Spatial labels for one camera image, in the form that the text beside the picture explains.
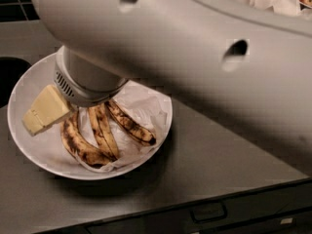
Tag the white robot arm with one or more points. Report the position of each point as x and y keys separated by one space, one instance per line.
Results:
x=247 y=69

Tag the left spotted banana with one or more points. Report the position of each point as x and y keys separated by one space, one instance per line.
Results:
x=78 y=147

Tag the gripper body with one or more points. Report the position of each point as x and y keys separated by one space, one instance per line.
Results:
x=80 y=94

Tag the large white bowl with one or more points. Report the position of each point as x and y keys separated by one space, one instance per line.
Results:
x=45 y=150

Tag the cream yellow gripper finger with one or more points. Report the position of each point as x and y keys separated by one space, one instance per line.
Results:
x=32 y=123

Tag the black drawer handle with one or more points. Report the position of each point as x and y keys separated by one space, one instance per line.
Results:
x=208 y=212

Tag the right spotted banana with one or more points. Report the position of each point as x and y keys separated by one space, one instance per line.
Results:
x=131 y=127

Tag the spotted banana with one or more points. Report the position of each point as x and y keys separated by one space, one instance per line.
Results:
x=78 y=147
x=102 y=133
x=131 y=127

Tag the small white drawer label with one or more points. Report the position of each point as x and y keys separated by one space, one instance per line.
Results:
x=288 y=220

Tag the middle spotted banana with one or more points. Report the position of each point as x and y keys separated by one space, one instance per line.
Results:
x=102 y=133

